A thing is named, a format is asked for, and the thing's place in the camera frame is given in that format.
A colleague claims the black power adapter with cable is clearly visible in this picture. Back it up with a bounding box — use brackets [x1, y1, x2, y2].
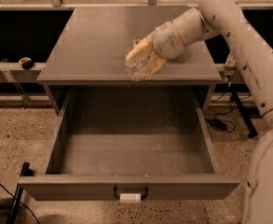
[206, 105, 236, 133]

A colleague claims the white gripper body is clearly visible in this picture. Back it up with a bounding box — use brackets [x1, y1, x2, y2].
[152, 21, 184, 60]

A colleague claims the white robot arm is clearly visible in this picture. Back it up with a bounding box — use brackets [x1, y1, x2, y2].
[126, 0, 273, 224]

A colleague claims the black stand leg left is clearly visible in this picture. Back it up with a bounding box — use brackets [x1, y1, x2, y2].
[6, 162, 34, 224]

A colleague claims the black and white drawer handle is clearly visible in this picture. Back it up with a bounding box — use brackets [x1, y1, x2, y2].
[113, 187, 148, 203]

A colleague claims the yellow black tape measure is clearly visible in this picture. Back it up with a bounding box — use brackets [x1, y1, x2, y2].
[19, 57, 34, 70]

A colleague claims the clear plastic water bottle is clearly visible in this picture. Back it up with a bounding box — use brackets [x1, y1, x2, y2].
[126, 39, 150, 81]

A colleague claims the black tripod leg right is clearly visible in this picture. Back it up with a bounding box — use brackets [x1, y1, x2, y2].
[229, 86, 258, 138]

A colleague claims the clear bottle on ledge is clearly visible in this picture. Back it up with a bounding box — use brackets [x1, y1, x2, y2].
[224, 53, 237, 75]

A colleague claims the grey drawer cabinet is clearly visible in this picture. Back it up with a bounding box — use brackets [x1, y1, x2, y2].
[37, 6, 221, 112]

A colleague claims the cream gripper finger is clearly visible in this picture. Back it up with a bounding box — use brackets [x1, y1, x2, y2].
[126, 35, 154, 62]
[146, 52, 166, 75]

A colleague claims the open grey top drawer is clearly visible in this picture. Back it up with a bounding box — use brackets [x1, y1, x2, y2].
[20, 88, 239, 201]

